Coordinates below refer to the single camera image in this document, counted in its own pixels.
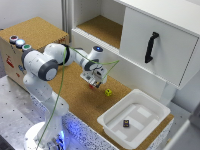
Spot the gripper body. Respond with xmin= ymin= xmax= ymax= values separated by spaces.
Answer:
xmin=80 ymin=64 xmax=108 ymax=89

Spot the pink block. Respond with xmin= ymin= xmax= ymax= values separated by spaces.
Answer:
xmin=88 ymin=83 xmax=97 ymax=90

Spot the yellow block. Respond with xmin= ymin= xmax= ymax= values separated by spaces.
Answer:
xmin=104 ymin=88 xmax=113 ymax=98

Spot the purple block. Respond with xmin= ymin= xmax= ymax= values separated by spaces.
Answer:
xmin=122 ymin=119 xmax=131 ymax=129

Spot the white plastic box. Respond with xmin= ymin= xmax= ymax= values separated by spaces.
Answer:
xmin=96 ymin=88 xmax=172 ymax=150

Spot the white sliding door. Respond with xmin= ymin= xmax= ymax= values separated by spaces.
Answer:
xmin=118 ymin=6 xmax=200 ymax=87

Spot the white cabinet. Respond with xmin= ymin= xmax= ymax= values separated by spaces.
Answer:
xmin=70 ymin=0 xmax=200 ymax=107

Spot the green button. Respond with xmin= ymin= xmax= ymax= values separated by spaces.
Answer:
xmin=21 ymin=43 xmax=33 ymax=53

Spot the blue button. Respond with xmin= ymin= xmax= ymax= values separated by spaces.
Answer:
xmin=15 ymin=38 xmax=27 ymax=49

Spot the red button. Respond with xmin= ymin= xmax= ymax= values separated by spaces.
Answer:
xmin=9 ymin=35 xmax=20 ymax=45

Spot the green cable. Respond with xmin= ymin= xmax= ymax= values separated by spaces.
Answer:
xmin=34 ymin=45 xmax=120 ymax=150

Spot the black door handle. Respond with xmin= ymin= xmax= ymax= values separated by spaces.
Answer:
xmin=144 ymin=31 xmax=160 ymax=64

